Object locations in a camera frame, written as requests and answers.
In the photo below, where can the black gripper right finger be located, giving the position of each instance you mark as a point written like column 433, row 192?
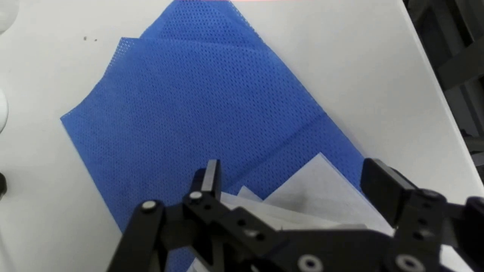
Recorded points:
column 433, row 216

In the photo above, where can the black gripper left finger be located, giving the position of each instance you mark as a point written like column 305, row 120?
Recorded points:
column 167, row 231

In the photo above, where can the blue perforated cloth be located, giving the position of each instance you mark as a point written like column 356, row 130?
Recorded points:
column 202, row 100

